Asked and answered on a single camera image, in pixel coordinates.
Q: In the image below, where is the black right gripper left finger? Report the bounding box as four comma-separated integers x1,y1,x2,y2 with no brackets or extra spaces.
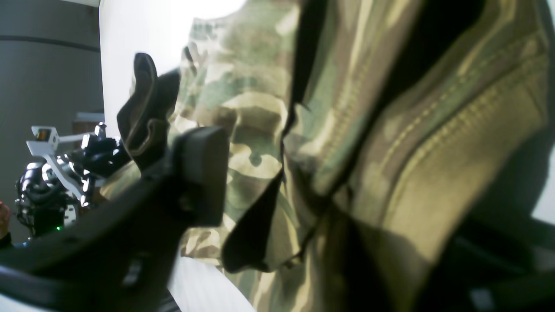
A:
0,127,229,312

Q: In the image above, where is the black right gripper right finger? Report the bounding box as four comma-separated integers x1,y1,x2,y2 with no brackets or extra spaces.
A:
416,217,555,312

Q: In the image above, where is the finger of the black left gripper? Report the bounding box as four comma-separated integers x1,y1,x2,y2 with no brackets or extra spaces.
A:
117,53,181,172

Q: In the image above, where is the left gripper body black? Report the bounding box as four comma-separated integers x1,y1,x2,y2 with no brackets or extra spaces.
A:
69,123,131,179

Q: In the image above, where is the camouflage T-shirt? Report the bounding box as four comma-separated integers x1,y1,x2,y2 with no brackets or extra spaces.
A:
167,0,554,312

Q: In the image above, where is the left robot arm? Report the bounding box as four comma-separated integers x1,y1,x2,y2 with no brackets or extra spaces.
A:
15,53,181,238

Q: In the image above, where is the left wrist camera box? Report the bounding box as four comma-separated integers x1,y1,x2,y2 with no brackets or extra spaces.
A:
26,126,59,157

